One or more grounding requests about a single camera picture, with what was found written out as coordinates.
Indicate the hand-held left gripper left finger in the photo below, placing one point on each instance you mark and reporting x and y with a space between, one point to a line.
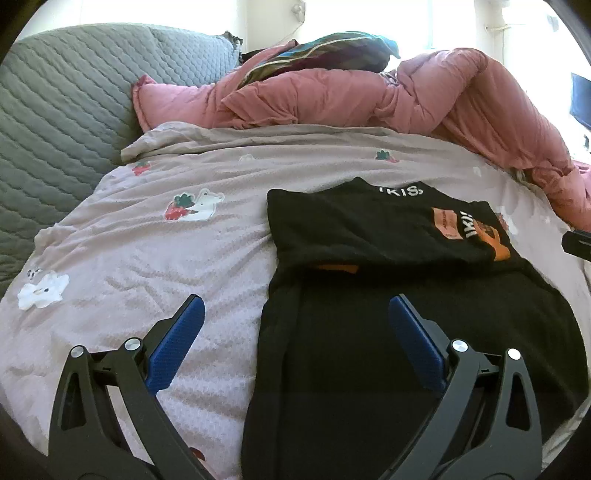
173 348

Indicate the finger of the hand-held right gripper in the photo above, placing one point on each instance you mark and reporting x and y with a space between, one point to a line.
578 244

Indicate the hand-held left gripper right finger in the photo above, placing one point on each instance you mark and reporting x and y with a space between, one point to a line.
418 348

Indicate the black sweater with orange cuffs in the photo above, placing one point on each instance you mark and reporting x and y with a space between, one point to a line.
346 369

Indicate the printed pale bed sheet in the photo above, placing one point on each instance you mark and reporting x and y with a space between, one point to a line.
138 258

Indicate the dark monitor screen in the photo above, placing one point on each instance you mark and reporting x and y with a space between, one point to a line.
581 99

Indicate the pink duvet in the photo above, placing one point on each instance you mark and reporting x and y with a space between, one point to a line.
461 92

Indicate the grey quilted headboard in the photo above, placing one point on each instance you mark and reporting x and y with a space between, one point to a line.
69 101

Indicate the striped colourful pillow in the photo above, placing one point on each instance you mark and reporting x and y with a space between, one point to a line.
332 53

